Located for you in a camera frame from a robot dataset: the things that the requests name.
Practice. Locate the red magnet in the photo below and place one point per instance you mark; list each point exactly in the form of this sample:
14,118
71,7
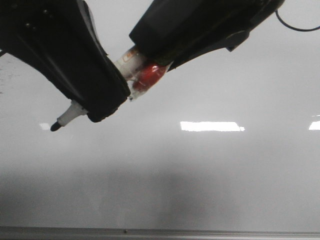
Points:
146,78

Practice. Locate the black whiteboard marker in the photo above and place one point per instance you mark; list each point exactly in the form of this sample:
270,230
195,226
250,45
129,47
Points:
131,66

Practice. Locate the white whiteboard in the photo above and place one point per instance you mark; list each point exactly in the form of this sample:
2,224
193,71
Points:
229,141

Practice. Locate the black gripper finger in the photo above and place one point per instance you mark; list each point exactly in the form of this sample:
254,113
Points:
174,32
57,38

